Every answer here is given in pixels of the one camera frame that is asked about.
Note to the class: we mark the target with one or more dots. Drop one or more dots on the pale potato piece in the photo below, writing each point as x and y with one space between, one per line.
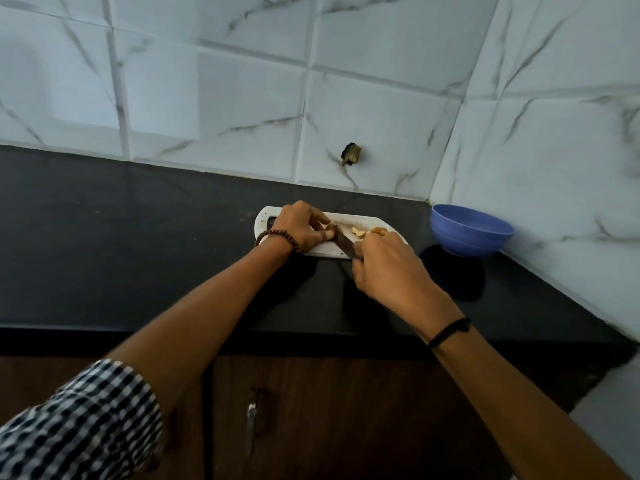
358 232

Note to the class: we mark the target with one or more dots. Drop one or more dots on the black wristband with charm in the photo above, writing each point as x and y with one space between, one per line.
450 332

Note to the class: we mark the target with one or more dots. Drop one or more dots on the person's right hand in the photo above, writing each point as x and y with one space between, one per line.
400 279

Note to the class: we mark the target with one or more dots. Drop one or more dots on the person's left forearm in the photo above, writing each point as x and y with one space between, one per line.
195 319

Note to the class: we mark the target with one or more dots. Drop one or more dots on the brown potato piece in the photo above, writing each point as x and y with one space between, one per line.
378 230

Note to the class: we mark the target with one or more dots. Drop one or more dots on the person's left hand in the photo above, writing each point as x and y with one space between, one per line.
300 224

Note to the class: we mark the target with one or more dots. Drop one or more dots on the person's right forearm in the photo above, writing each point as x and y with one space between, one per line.
525 409

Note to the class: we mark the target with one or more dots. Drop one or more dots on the blue plastic bowl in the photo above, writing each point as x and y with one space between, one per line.
472 232

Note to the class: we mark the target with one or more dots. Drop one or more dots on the black white checkered shirt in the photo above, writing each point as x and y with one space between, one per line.
80 424

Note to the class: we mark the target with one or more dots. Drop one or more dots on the brown wall pipe stub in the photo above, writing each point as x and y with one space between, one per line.
351 153

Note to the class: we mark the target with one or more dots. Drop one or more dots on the steel kitchen knife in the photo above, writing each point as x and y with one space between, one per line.
345 242

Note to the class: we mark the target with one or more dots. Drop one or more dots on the white cutting board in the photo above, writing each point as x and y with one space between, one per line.
265 224

